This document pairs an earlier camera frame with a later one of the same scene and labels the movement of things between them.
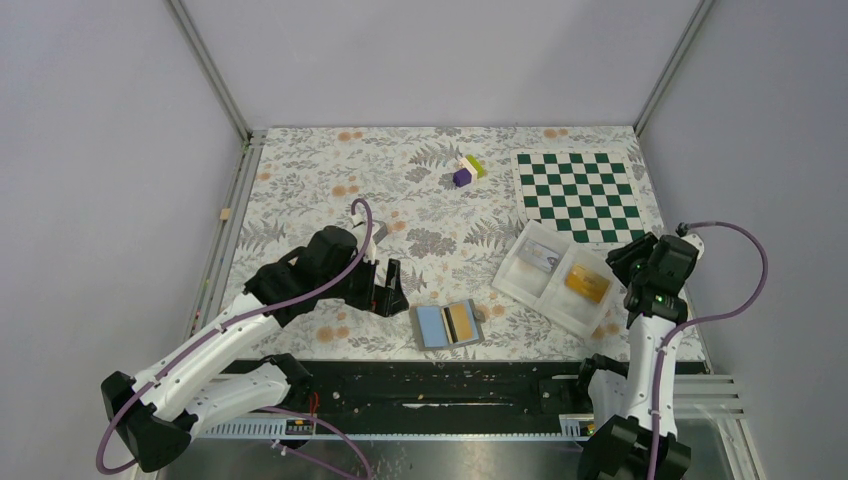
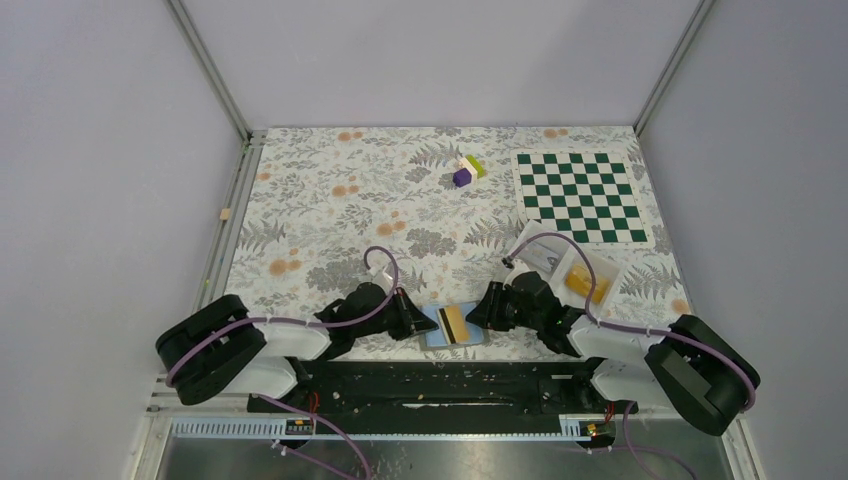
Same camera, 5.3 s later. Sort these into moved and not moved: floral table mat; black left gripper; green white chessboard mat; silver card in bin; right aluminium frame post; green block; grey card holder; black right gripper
Moved: black left gripper; black right gripper
Not moved: green block; right aluminium frame post; silver card in bin; green white chessboard mat; floral table mat; grey card holder
